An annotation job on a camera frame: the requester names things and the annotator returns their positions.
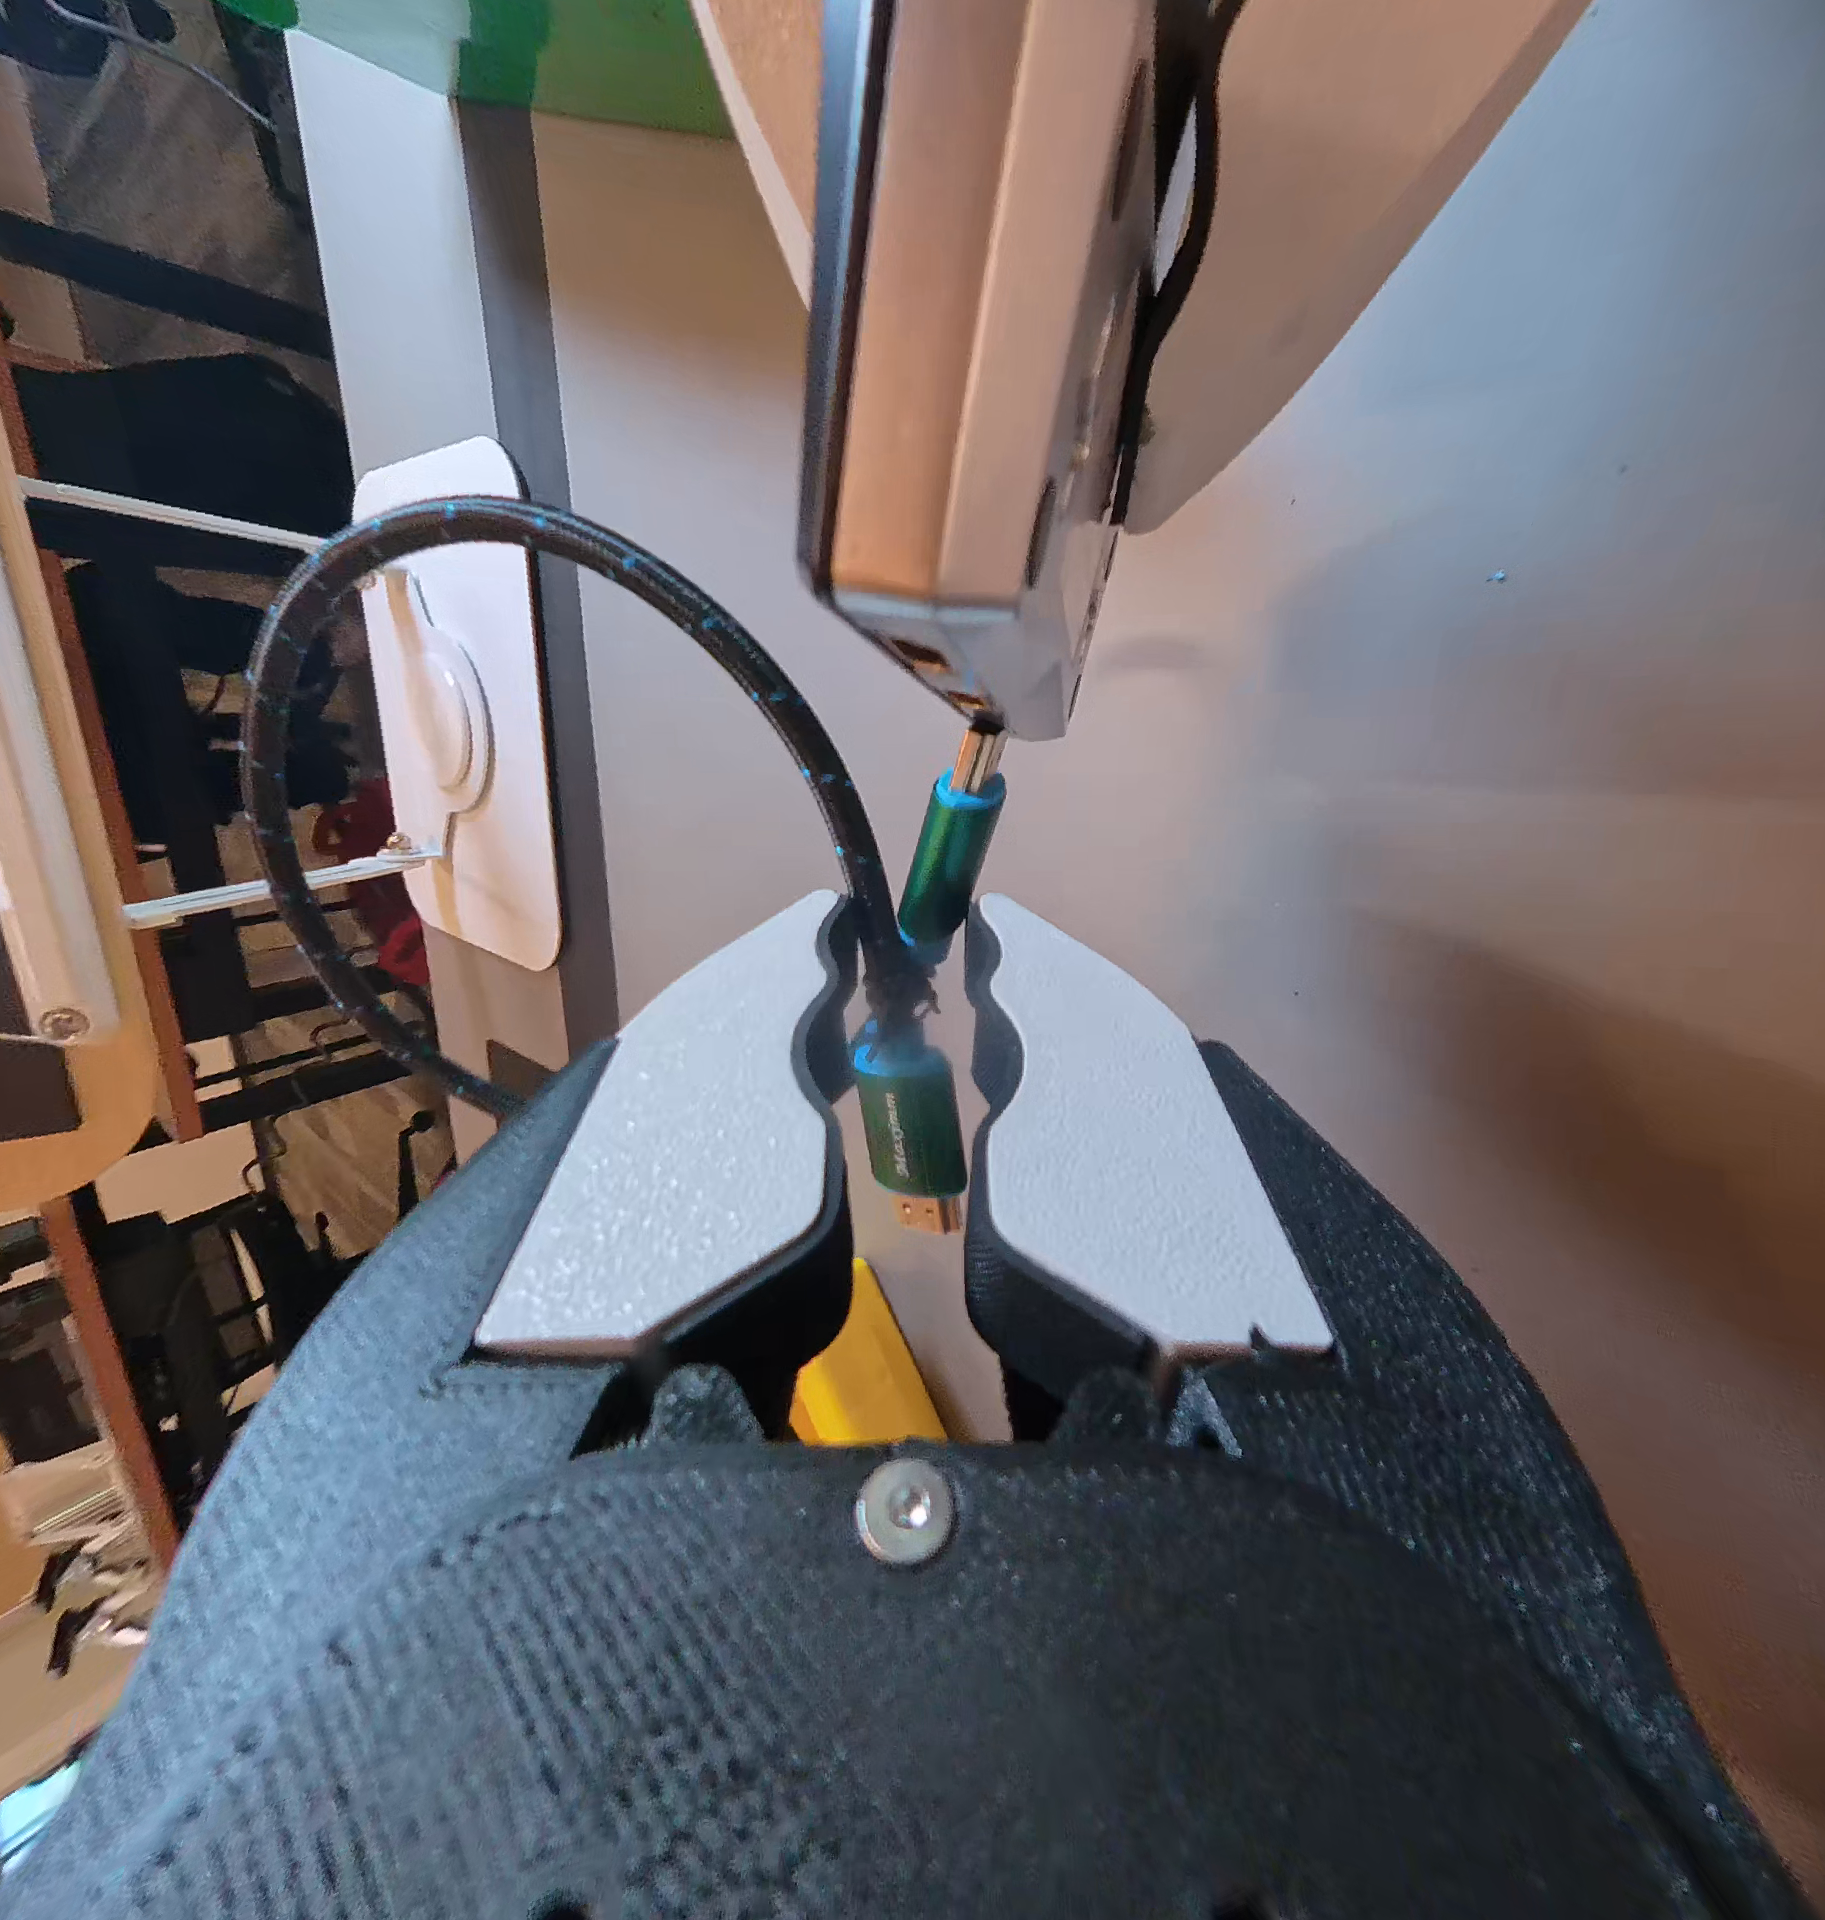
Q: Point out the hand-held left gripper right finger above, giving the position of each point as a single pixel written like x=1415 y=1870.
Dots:
x=1153 y=1170

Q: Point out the yellow plastic bin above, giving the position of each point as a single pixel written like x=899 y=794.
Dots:
x=862 y=1381

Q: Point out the green plastic bin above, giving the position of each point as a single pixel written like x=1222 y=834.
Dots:
x=524 y=46

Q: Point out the black HDMI switch box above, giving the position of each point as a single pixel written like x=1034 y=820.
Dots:
x=972 y=330

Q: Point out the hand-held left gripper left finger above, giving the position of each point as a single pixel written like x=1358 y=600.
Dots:
x=673 y=1185

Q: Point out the black panel with wooden rim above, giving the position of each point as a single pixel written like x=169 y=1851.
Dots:
x=29 y=751

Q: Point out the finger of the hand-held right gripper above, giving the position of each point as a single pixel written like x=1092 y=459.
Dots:
x=1363 y=211
x=763 y=106

